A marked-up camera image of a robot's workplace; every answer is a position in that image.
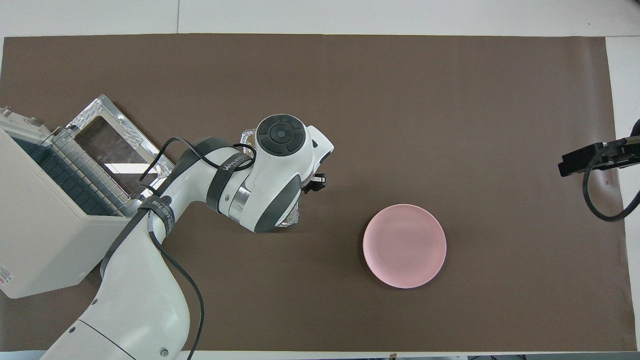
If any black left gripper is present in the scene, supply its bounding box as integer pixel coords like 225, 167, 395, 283
301, 173, 327, 195

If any pink round plate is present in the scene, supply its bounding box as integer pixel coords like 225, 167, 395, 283
363, 203, 447, 289

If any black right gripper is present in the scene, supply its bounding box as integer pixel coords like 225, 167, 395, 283
559, 139, 640, 177

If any glass oven door metal frame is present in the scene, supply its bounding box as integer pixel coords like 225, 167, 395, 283
65, 94, 182, 219

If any black velcro cable strap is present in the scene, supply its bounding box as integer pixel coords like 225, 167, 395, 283
206, 152, 254, 214
137, 195, 176, 236

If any metal wire oven rack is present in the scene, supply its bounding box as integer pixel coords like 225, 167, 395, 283
50, 127, 132, 218

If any aluminium foil tray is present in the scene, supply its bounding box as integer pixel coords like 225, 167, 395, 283
241, 129, 301, 229

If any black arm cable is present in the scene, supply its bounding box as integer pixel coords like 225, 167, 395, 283
582, 142, 640, 222
100, 137, 257, 360

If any white toaster oven body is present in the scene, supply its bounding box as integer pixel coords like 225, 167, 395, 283
0, 106, 138, 300

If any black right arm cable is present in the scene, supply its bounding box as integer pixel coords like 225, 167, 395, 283
582, 142, 640, 222

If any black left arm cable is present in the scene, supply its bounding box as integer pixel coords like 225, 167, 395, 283
100, 137, 257, 360

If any brown table mat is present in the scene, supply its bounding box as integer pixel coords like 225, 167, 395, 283
0, 33, 638, 352

